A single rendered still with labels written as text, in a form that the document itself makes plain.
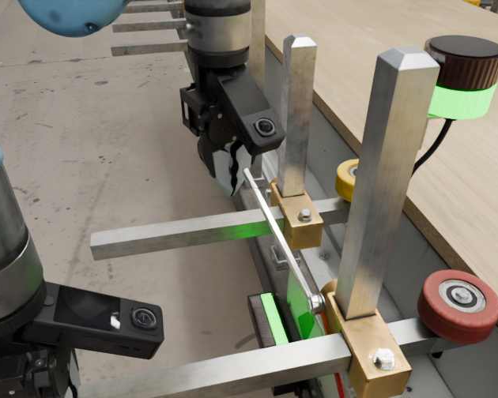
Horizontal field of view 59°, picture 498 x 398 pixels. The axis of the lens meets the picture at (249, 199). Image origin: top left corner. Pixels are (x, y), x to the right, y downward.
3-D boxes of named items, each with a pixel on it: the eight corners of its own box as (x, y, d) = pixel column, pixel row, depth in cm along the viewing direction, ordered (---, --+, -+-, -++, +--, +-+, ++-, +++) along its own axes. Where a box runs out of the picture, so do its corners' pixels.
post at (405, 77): (328, 403, 60) (401, 58, 31) (318, 381, 63) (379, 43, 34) (352, 398, 61) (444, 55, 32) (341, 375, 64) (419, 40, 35)
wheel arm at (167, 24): (113, 35, 163) (111, 23, 160) (114, 32, 165) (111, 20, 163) (228, 28, 171) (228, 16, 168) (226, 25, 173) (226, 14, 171)
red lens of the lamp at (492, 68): (445, 91, 32) (454, 62, 31) (405, 64, 37) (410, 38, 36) (514, 84, 34) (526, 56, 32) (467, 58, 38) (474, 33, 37)
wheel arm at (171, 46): (112, 59, 144) (110, 46, 141) (112, 55, 146) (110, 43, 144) (241, 49, 151) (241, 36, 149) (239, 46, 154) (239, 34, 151)
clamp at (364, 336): (360, 405, 46) (367, 379, 43) (315, 306, 57) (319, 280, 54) (407, 394, 47) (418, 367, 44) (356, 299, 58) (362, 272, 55)
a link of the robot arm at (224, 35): (264, 10, 49) (199, 21, 45) (263, 51, 51) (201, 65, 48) (229, -2, 54) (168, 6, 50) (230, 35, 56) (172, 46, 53)
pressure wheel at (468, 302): (424, 391, 50) (451, 328, 43) (390, 333, 56) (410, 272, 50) (484, 377, 52) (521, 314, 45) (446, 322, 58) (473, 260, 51)
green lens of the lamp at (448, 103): (436, 122, 34) (444, 95, 33) (398, 91, 39) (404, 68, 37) (503, 114, 35) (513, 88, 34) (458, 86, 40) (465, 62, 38)
